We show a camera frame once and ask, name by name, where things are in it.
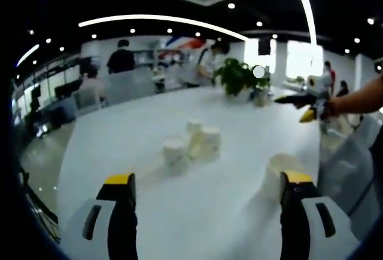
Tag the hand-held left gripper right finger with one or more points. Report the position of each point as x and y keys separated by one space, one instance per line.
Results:
x=299 y=230

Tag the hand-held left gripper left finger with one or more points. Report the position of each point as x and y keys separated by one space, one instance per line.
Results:
x=119 y=230

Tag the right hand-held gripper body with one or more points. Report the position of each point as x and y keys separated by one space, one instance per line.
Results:
x=320 y=85

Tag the stack of paper cups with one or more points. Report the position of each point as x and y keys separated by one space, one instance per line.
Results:
x=273 y=176

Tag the printed white paper cup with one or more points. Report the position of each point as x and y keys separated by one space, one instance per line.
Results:
x=174 y=152
x=195 y=148
x=194 y=126
x=212 y=143

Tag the small cream container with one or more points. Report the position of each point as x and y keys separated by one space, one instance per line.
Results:
x=260 y=100

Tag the white plant pot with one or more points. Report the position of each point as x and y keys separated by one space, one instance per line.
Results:
x=245 y=95

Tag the grey mesh chair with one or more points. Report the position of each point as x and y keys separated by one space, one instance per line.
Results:
x=344 y=167

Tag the green potted plant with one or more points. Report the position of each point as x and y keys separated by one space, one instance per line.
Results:
x=236 y=76

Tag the long ceiling light strip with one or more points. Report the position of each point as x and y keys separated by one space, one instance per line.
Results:
x=308 y=9

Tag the black tripod stand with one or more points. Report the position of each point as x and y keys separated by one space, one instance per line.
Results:
x=42 y=212

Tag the white table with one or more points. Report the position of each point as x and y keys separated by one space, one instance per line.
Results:
x=209 y=188

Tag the small grey chair back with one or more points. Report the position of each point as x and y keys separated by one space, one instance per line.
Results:
x=86 y=101

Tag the wide grey chair back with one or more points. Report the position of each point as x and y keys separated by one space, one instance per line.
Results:
x=128 y=86

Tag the curved ceiling light strip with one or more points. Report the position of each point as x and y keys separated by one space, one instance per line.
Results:
x=155 y=18

